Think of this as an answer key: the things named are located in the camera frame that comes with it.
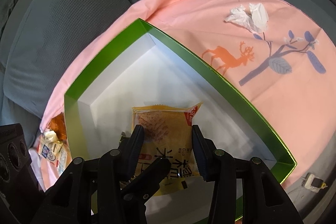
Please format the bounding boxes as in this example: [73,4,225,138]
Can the pale green cracker packet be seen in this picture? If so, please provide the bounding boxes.
[43,130,59,143]

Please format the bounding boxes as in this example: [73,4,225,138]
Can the yellow rice cake packet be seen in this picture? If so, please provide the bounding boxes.
[132,102,202,196]

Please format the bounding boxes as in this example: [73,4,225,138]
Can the orange snack packet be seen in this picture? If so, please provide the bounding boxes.
[48,113,67,141]

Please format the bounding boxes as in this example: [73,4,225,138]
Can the pink deer print blanket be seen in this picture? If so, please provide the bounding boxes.
[40,0,335,187]

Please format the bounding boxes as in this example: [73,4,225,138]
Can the red white biscuit packet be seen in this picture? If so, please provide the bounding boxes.
[38,139,63,166]

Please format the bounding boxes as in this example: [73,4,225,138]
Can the white charger plug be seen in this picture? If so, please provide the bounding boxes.
[302,173,328,193]

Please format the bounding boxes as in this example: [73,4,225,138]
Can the small white blue packet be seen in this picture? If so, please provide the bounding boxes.
[57,144,72,175]

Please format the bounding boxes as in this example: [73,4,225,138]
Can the crumpled white tissue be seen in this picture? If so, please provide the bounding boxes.
[224,3,269,34]

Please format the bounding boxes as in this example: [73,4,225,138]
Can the green cardboard box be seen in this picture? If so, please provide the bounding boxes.
[64,17,298,222]

